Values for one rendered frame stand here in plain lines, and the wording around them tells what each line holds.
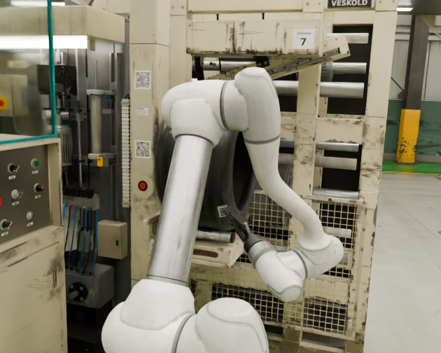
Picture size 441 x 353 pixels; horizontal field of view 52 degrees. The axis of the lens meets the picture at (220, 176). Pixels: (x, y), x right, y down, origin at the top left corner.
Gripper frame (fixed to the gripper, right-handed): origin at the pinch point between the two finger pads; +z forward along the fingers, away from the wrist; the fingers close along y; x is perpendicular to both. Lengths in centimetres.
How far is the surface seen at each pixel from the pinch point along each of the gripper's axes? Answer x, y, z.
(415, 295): 146, 188, 24
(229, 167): 6.1, -13.0, 9.7
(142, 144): -16, -9, 50
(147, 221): -26.8, 11.1, 25.9
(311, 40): 63, -35, 39
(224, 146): 6.7, -20.4, 13.0
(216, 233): -4.3, 15.3, 8.0
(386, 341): 84, 150, -9
